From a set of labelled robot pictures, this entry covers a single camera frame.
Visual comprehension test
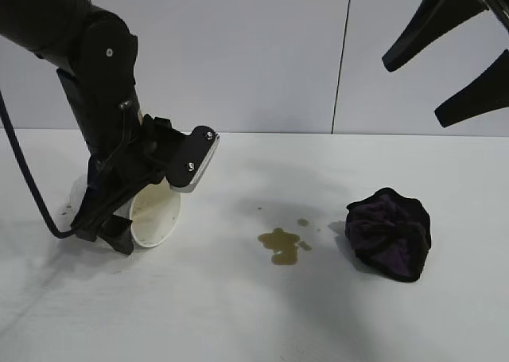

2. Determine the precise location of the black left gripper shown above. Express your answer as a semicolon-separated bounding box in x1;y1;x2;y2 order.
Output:
71;114;188;256

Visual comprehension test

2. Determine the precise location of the white paper coffee cup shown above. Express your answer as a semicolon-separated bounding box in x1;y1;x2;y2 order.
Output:
65;174;183;252

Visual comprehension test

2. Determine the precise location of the dark purple cloth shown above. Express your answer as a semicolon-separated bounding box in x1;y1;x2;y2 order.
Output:
344;186;433;282

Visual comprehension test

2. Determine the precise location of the brown coffee spill puddle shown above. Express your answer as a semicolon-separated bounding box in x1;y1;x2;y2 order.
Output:
257;217;313;267

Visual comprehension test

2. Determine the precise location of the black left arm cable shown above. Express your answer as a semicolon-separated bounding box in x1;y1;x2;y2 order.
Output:
0;86;79;240

